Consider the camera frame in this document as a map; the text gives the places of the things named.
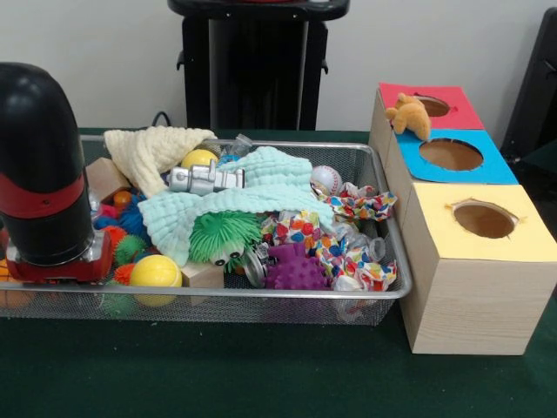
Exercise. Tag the black upright panel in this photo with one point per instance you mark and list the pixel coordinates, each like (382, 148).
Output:
(535, 78)

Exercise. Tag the black pedestal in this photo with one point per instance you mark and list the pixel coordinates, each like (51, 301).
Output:
(257, 69)

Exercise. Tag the yellow ball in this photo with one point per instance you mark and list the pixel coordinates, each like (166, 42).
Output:
(156, 270)
(199, 157)

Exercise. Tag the shallow clear mesh bin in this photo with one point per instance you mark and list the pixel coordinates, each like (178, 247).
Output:
(357, 305)

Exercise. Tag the wooden box with three holes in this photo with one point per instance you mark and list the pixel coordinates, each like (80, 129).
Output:
(474, 296)

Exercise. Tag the green spiky ball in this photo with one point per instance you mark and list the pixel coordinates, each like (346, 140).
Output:
(217, 237)

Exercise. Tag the purple spiky ball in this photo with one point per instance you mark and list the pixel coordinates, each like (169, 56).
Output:
(296, 272)

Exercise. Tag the cream waffle cloth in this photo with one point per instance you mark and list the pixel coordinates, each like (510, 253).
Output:
(148, 146)

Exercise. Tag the silver toy camera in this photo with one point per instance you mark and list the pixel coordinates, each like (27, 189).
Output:
(204, 178)

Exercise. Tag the dark green tablecloth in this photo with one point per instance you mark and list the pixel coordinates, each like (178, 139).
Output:
(217, 370)

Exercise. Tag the colourful confetti print packet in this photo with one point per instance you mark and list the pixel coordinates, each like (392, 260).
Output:
(357, 204)

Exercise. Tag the orange brown rubber toy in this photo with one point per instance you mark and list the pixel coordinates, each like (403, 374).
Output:
(411, 114)

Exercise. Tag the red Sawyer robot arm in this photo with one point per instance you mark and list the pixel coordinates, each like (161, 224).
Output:
(39, 152)

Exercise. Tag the mint waffle cloth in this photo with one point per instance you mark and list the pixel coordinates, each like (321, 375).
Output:
(270, 183)

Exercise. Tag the white baseball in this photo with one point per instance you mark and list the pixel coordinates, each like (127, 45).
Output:
(327, 180)

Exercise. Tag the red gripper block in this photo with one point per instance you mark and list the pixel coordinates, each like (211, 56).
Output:
(61, 273)

